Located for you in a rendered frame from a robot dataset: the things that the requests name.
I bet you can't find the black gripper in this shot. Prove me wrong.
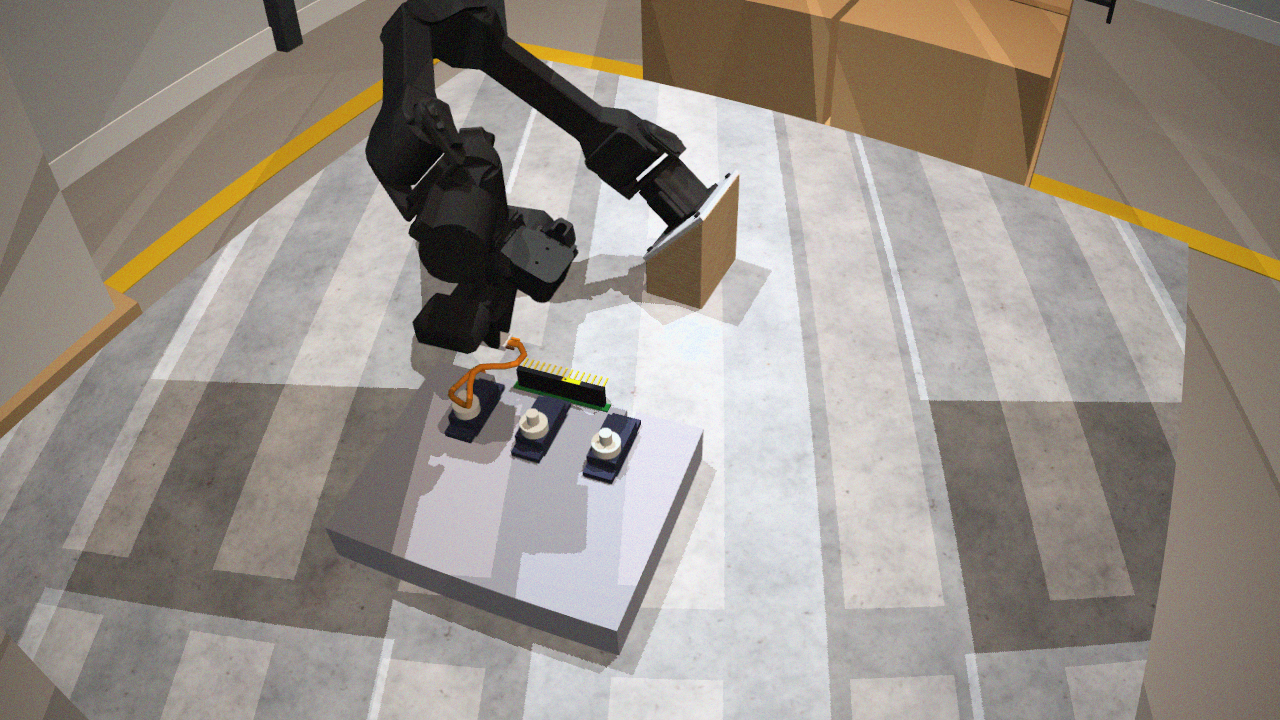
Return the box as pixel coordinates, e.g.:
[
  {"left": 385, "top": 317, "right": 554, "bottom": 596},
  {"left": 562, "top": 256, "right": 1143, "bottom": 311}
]
[{"left": 412, "top": 205, "right": 553, "bottom": 354}]

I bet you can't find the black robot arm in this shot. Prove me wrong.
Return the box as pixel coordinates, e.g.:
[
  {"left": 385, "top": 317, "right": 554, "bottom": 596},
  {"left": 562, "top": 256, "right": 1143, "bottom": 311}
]
[{"left": 365, "top": 0, "right": 718, "bottom": 304}]

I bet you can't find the black pin header strip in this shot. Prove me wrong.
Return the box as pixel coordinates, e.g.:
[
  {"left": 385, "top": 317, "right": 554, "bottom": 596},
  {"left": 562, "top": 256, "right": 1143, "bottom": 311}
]
[{"left": 513, "top": 366, "right": 611, "bottom": 413}]

